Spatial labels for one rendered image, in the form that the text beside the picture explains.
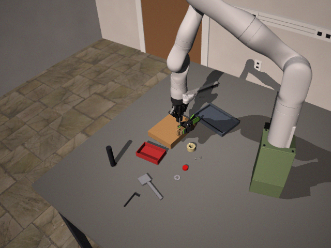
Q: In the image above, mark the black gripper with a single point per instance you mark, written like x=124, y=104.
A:
x=178, y=109

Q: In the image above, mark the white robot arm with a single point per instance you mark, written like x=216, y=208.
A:
x=249, y=30

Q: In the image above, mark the red rectangular tray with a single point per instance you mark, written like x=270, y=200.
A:
x=151, y=153

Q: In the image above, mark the light brown wooden board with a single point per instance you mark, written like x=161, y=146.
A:
x=165, y=132

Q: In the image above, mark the cream ring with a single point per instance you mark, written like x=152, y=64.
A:
x=192, y=149

